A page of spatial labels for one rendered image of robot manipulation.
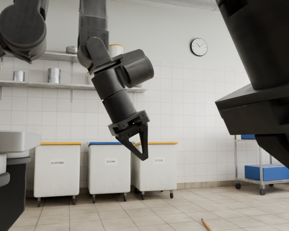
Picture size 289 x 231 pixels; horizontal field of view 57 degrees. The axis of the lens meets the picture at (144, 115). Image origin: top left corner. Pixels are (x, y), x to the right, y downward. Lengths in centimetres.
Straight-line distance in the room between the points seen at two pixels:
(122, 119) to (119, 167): 295
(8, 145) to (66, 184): 325
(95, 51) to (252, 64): 41
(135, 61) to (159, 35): 407
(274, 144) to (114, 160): 332
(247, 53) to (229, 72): 487
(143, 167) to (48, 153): 120
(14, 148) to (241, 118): 16
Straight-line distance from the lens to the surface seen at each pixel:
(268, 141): 17
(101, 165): 345
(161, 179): 365
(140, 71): 57
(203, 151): 463
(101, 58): 54
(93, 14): 58
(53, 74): 393
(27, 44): 53
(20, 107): 414
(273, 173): 455
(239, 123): 18
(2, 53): 57
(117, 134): 55
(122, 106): 54
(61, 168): 343
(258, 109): 17
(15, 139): 21
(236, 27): 17
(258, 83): 17
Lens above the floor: 81
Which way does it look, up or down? 5 degrees up
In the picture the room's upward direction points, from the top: straight up
